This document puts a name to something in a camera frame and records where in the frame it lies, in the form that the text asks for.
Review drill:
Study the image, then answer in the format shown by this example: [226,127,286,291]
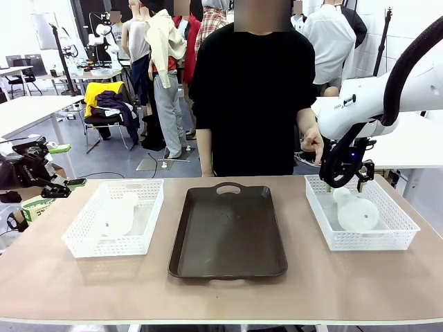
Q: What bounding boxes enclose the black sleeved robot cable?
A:
[318,15,443,190]

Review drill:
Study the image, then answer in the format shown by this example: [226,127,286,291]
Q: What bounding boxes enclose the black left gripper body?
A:
[12,136,58,190]

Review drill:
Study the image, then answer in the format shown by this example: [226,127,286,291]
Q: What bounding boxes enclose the black metal chair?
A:
[84,112,139,155]

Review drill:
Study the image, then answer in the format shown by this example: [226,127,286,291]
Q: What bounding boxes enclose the black hanging jacket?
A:
[341,3,368,50]

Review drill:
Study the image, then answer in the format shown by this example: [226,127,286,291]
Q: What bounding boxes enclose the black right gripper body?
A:
[345,137,377,183]

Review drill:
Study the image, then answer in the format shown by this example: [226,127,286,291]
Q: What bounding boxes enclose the person's left hand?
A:
[300,124,325,166]

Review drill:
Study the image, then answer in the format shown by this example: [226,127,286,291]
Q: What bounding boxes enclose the mannequin with white tank top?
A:
[120,0,154,118]

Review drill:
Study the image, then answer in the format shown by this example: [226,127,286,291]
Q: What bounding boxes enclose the green and white carton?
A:
[20,195,55,223]

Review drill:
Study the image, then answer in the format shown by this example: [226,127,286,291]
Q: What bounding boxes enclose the person in black sweater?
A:
[188,0,318,178]

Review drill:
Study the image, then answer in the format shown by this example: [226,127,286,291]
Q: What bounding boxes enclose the black slim tripod stand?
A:
[372,8,395,77]

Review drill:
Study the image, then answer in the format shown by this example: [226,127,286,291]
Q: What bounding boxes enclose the dark purple clothes pile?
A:
[93,90,141,147]

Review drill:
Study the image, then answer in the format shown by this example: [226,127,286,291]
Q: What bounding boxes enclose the white perforated plastic basket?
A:
[304,174,422,252]
[61,178,165,259]

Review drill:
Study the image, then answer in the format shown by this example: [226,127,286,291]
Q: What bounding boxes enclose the dark brown plastic tray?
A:
[168,182,289,280]

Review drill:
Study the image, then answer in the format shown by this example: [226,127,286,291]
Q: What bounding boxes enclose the long white work table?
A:
[0,95,87,181]

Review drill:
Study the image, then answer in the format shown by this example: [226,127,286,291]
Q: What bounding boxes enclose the black tape roll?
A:
[6,210,30,233]

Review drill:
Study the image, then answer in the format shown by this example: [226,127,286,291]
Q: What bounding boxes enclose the mannequin with cream jacket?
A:
[143,6,190,160]

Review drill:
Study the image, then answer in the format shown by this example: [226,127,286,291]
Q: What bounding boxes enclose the person's left forearm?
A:
[296,107,318,135]

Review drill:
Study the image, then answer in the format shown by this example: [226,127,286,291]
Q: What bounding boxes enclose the mannequin with plaid shirt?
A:
[195,0,230,55]

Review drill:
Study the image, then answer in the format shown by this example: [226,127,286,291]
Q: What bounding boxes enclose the person's right forearm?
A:
[196,128,214,174]

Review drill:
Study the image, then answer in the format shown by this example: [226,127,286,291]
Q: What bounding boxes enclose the cluttered background desk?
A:
[34,65,123,97]

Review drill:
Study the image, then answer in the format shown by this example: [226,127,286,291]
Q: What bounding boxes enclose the yellow cloth on chair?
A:
[84,81,125,118]

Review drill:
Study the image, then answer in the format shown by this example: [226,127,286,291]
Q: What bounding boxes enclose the black office chair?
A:
[4,54,48,100]

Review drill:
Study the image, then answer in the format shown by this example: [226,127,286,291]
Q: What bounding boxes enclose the grey mannequin base plate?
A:
[136,157,174,173]

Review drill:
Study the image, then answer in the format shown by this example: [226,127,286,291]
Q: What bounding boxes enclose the mannequin with red jacket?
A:
[171,6,204,138]

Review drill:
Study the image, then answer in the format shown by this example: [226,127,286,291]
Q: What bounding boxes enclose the mannequin with white shirt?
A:
[300,0,357,98]

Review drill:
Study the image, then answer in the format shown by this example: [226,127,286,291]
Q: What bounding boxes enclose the translucent white conical flask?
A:
[98,191,140,239]
[332,187,380,232]

